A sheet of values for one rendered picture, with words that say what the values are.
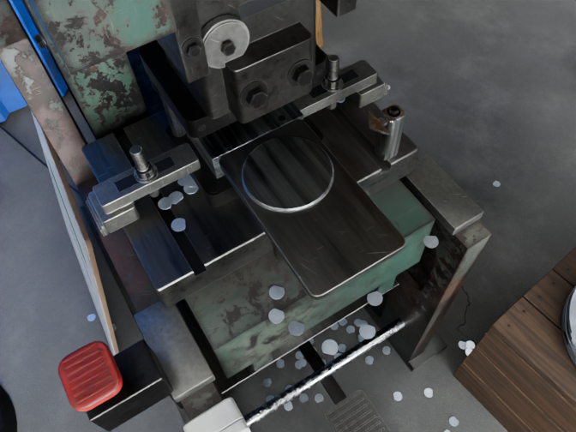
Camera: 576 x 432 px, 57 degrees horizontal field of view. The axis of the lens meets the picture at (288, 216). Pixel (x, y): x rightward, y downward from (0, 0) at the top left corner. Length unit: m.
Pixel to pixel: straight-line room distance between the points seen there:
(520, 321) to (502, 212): 0.61
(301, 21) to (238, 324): 0.41
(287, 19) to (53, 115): 0.49
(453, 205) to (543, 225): 0.86
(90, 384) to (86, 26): 0.39
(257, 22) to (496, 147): 1.35
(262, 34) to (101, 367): 0.41
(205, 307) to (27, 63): 0.46
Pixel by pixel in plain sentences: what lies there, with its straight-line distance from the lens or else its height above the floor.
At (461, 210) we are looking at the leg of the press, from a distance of 0.88.
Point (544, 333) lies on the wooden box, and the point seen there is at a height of 0.35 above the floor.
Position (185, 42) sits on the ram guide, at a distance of 0.51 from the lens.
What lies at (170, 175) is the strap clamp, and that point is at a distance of 0.78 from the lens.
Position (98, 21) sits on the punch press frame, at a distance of 0.46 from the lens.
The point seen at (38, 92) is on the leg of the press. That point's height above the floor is 0.76.
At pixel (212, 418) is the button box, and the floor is 0.63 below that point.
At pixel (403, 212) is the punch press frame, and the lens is 0.85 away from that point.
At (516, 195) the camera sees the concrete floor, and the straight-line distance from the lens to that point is 1.75.
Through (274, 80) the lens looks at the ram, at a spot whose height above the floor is 0.94.
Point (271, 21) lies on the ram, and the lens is 0.60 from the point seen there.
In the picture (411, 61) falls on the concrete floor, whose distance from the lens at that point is 2.06.
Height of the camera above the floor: 1.36
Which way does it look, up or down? 58 degrees down
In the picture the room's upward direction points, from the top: 4 degrees counter-clockwise
